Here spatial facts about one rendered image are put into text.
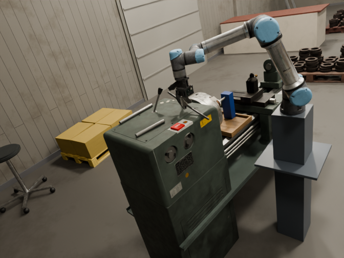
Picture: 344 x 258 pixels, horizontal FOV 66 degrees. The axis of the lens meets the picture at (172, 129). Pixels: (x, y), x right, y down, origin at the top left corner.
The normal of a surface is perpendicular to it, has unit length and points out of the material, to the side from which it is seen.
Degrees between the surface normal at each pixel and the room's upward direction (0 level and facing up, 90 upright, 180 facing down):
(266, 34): 83
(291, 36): 90
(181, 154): 90
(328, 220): 0
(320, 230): 0
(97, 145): 90
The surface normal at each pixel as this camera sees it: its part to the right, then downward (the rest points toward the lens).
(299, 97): -0.05, 0.58
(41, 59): 0.76, 0.14
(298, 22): -0.61, 0.48
